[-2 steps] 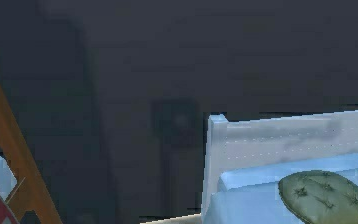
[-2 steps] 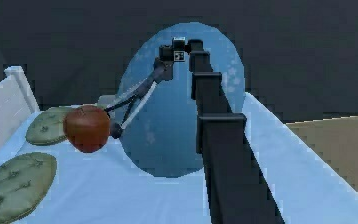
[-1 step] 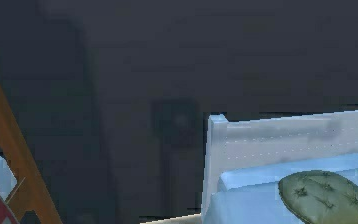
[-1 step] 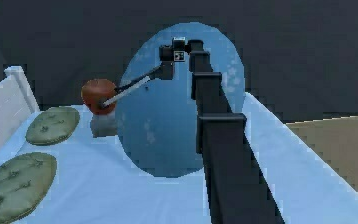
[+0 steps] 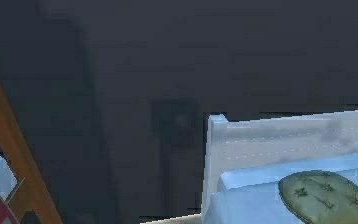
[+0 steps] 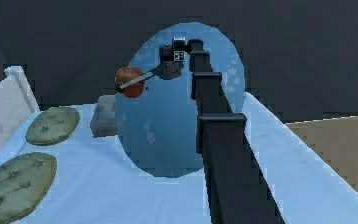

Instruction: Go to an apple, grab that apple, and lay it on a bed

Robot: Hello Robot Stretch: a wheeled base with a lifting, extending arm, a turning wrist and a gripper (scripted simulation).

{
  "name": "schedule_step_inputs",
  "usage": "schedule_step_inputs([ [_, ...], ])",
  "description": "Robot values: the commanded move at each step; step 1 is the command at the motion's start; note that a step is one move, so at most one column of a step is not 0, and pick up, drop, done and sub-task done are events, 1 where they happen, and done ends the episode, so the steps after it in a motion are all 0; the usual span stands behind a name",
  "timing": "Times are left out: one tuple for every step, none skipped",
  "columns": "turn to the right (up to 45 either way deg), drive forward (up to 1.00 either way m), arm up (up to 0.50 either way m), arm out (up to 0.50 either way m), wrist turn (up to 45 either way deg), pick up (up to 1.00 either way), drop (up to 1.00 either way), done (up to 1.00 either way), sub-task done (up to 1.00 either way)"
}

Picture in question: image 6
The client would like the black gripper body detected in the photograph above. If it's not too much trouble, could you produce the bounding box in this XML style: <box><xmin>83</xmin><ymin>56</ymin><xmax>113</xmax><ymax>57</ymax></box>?
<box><xmin>154</xmin><ymin>44</ymin><xmax>185</xmax><ymax>81</ymax></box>

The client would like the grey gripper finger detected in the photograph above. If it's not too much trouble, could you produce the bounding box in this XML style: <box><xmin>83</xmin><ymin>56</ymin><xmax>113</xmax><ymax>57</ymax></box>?
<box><xmin>117</xmin><ymin>70</ymin><xmax>159</xmax><ymax>92</ymax></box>

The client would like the red apple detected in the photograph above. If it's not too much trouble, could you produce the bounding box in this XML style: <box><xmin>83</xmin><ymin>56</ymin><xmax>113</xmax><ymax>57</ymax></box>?
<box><xmin>114</xmin><ymin>66</ymin><xmax>147</xmax><ymax>99</ymax></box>

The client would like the pale blue bed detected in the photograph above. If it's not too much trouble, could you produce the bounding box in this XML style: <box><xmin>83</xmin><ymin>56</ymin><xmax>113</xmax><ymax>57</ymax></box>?
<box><xmin>0</xmin><ymin>65</ymin><xmax>358</xmax><ymax>224</ymax></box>

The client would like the grey square cushion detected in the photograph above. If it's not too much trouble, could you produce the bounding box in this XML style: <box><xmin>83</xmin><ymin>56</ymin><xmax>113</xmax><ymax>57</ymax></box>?
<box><xmin>89</xmin><ymin>94</ymin><xmax>119</xmax><ymax>138</ymax></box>

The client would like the green round pillow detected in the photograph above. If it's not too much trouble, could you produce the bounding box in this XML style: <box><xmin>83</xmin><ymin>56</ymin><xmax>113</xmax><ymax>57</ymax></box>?
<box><xmin>25</xmin><ymin>106</ymin><xmax>81</xmax><ymax>146</ymax></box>
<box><xmin>0</xmin><ymin>152</ymin><xmax>58</xmax><ymax>224</ymax></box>

